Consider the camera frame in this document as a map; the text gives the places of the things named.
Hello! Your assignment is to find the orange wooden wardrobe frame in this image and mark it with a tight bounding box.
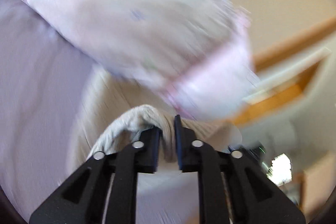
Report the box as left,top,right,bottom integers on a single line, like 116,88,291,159
229,17,335,126

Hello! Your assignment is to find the pink floral pillow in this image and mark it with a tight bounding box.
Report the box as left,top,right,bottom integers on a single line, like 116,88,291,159
22,0,257,120

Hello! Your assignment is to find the beige cable-knit sweater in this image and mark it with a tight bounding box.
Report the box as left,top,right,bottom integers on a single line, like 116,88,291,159
67,66,242,224

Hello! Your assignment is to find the lavender bed sheet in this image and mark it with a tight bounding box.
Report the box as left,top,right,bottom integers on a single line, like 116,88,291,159
0,0,200,224

